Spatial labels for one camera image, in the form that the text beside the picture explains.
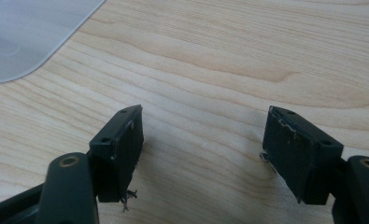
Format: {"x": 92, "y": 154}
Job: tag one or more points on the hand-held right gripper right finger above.
{"x": 297, "y": 155}

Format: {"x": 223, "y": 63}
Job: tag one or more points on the translucent grey plastic mat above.
{"x": 23, "y": 34}

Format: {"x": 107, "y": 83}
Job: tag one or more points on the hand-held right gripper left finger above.
{"x": 118, "y": 158}

